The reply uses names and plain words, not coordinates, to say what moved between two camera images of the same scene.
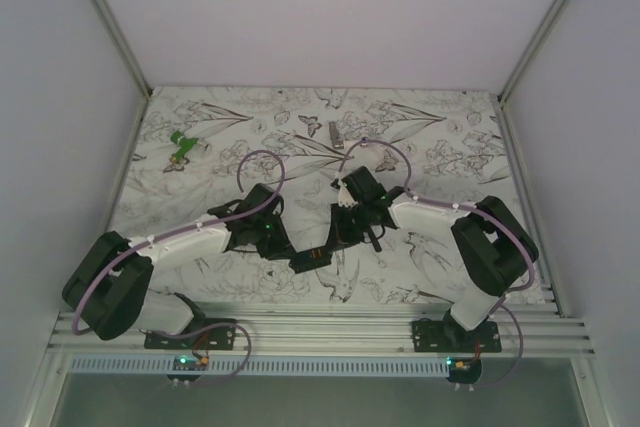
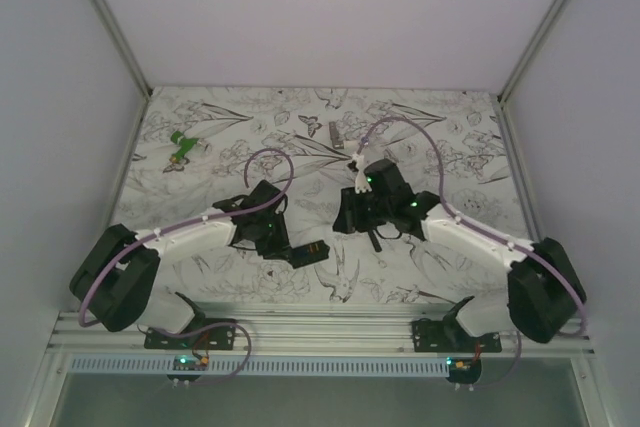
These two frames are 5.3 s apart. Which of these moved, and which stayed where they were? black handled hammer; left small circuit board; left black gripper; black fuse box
Moved: black fuse box
Stayed: black handled hammer; left small circuit board; left black gripper
